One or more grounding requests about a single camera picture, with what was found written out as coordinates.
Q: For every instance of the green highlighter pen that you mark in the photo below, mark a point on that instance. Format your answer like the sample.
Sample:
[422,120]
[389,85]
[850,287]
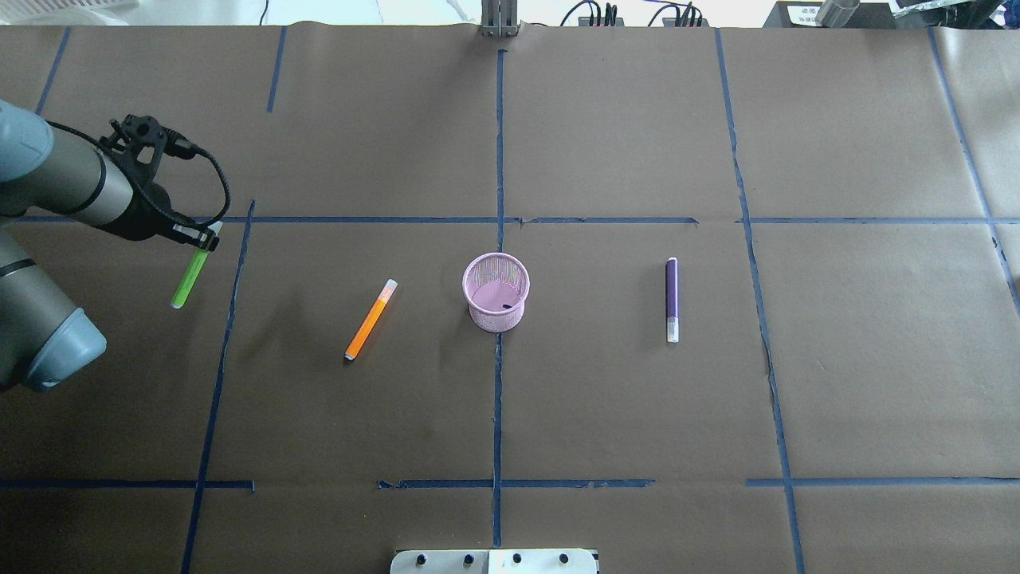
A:
[207,243]

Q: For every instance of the orange highlighter pen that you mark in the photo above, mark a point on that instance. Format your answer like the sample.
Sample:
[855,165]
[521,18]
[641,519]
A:
[368,323]

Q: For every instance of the aluminium frame post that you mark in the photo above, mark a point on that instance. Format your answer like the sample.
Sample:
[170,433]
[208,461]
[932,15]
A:
[499,18]

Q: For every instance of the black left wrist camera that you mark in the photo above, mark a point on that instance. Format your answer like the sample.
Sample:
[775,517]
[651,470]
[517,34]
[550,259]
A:
[138,144]

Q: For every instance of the pink mesh pen holder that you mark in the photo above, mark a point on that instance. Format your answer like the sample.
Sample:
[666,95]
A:
[496,287]

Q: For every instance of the purple marker pen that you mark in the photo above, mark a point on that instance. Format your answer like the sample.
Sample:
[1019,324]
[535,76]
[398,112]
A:
[672,306]

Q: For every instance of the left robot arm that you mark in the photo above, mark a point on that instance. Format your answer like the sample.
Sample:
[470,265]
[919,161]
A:
[54,174]

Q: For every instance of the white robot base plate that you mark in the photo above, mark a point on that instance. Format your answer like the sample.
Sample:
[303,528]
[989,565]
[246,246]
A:
[497,560]

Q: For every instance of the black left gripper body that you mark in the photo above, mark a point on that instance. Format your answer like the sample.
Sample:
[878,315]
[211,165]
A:
[146,215]

